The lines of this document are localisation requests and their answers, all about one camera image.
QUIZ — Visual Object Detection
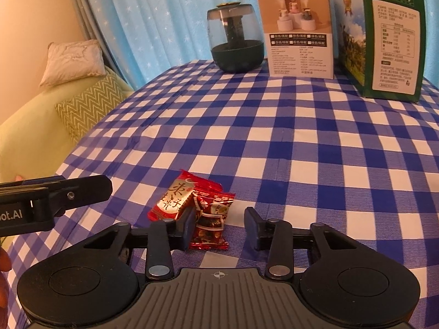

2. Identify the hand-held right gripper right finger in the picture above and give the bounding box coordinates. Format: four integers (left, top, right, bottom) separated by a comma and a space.
243, 207, 357, 280

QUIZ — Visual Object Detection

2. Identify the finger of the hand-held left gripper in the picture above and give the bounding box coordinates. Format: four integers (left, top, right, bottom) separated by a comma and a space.
47, 175, 113, 217

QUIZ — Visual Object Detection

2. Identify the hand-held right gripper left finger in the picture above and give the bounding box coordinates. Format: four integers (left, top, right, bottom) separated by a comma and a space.
84, 206, 196, 280

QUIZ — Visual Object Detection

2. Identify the red patterned snack packet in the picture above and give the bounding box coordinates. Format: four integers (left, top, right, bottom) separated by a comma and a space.
190, 192, 237, 251

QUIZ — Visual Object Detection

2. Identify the large red gold snack packet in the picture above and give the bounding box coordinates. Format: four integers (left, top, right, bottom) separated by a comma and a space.
147, 169, 223, 222

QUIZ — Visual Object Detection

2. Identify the person's left hand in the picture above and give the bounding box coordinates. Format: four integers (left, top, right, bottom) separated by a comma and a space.
0, 236, 15, 307

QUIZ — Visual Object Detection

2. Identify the green zigzag pillow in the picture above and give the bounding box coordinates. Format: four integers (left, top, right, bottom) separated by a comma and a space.
55, 73, 134, 146

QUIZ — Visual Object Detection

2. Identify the light green sofa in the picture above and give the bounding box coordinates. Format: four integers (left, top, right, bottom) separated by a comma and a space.
0, 65, 136, 182

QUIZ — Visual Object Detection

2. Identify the blue checked tablecloth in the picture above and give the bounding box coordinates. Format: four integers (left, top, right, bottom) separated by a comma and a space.
0, 58, 439, 329

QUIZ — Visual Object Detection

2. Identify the white pillow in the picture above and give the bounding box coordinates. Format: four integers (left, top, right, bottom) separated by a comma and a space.
39, 39, 107, 88

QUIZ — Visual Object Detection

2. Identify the grey curtain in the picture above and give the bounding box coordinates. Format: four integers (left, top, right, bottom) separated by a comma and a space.
65, 0, 138, 90

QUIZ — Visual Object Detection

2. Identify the dark green glass humidifier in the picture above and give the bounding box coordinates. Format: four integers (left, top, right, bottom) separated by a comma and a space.
207, 2, 266, 73

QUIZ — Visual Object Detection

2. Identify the blue star curtain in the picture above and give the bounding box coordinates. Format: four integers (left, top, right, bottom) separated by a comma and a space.
67, 0, 439, 91

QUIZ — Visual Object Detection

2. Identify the white product box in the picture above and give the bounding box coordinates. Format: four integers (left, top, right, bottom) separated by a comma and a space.
257, 0, 335, 79

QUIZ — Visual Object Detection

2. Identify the green carton box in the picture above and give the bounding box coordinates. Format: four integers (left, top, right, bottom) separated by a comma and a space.
331, 0, 426, 105

